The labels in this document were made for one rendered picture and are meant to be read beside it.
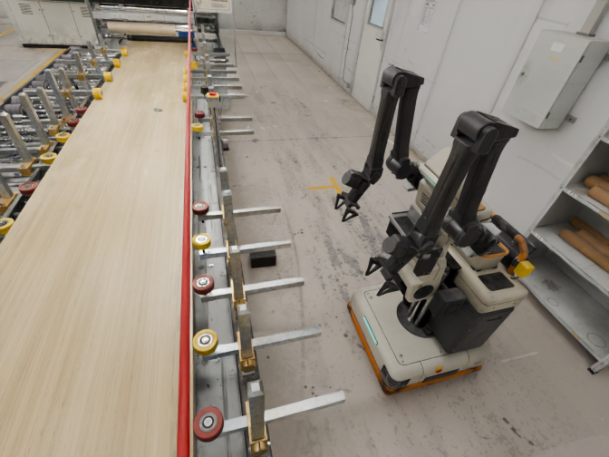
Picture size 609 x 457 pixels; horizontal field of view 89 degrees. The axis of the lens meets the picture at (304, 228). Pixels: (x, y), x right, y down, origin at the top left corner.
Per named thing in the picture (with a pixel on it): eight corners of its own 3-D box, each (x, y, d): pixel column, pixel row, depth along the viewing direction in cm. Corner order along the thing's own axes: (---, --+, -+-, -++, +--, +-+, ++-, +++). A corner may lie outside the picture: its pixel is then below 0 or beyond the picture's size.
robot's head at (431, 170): (457, 165, 130) (447, 141, 120) (492, 193, 115) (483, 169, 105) (428, 186, 134) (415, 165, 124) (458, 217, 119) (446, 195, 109)
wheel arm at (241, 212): (279, 210, 174) (279, 204, 172) (280, 214, 172) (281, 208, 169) (198, 218, 163) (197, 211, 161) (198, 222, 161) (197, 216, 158)
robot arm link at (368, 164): (410, 76, 105) (395, 67, 113) (395, 76, 104) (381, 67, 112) (382, 183, 133) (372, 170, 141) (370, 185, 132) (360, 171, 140)
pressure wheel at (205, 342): (206, 371, 106) (201, 354, 98) (192, 355, 110) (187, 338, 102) (225, 355, 111) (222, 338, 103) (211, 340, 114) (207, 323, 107)
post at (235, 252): (245, 319, 141) (238, 243, 110) (246, 326, 139) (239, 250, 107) (236, 321, 140) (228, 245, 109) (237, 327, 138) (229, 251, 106)
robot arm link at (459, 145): (505, 129, 75) (475, 111, 82) (485, 128, 73) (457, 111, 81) (435, 254, 102) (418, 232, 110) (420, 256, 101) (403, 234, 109)
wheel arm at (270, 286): (302, 281, 140) (302, 275, 137) (304, 286, 138) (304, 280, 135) (201, 297, 129) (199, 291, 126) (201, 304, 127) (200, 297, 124)
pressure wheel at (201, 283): (200, 310, 124) (197, 292, 116) (193, 296, 128) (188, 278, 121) (219, 301, 128) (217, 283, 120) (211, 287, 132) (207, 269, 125)
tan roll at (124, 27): (215, 35, 437) (214, 25, 429) (216, 37, 428) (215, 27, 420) (101, 31, 401) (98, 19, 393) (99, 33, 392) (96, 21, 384)
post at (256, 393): (263, 441, 102) (262, 376, 71) (265, 453, 100) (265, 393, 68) (252, 444, 101) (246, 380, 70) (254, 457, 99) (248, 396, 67)
